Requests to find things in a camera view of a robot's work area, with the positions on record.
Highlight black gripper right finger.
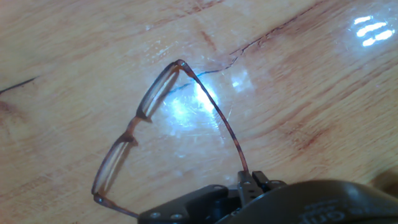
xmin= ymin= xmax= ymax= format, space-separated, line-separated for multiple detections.
xmin=251 ymin=170 xmax=287 ymax=192

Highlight red-framed glasses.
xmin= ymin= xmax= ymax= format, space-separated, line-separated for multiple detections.
xmin=91 ymin=58 xmax=250 ymax=219

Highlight glossy wooden board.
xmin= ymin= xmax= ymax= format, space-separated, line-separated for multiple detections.
xmin=0 ymin=0 xmax=398 ymax=224

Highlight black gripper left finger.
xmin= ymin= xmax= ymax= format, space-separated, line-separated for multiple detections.
xmin=137 ymin=170 xmax=254 ymax=224

